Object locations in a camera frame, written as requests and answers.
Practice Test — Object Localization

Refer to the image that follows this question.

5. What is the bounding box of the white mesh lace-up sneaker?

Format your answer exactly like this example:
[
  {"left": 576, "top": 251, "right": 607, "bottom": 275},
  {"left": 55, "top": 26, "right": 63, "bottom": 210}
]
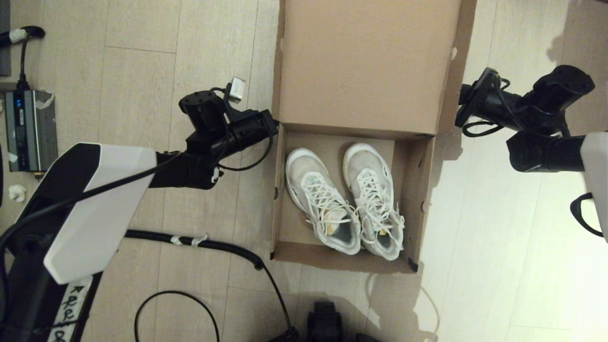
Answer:
[
  {"left": 285, "top": 148, "right": 362, "bottom": 256},
  {"left": 343, "top": 143, "right": 406, "bottom": 261}
]

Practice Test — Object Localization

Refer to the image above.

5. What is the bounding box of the brown cardboard shoe box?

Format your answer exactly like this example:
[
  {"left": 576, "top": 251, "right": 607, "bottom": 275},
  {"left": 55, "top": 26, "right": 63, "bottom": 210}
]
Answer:
[{"left": 270, "top": 0, "right": 477, "bottom": 274}]

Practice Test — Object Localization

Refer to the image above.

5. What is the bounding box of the grey power supply unit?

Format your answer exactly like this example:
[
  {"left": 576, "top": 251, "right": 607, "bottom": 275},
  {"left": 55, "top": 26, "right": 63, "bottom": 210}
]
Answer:
[{"left": 5, "top": 89, "right": 58, "bottom": 172}]

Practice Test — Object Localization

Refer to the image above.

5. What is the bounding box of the dark grey panel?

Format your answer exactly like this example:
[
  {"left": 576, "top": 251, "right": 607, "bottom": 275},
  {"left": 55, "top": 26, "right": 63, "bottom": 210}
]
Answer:
[{"left": 0, "top": 0, "right": 10, "bottom": 76}]

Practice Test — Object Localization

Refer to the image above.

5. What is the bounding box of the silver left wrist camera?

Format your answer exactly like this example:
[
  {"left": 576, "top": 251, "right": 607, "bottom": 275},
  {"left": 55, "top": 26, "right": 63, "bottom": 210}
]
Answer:
[{"left": 227, "top": 76, "right": 247, "bottom": 104}]

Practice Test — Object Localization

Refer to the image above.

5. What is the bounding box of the black coiled cable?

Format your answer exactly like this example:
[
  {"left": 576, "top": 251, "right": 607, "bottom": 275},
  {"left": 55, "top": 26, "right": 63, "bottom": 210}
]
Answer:
[{"left": 124, "top": 230, "right": 299, "bottom": 342}]

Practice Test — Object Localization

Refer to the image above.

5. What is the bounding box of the thin black cable loop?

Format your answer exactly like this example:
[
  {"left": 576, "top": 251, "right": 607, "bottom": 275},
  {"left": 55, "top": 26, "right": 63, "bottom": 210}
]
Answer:
[{"left": 134, "top": 291, "right": 220, "bottom": 342}]

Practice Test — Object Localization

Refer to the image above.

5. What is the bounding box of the black cable with white tape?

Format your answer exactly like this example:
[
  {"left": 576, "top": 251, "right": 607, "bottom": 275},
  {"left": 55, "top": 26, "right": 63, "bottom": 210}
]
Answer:
[{"left": 0, "top": 26, "right": 46, "bottom": 91}]

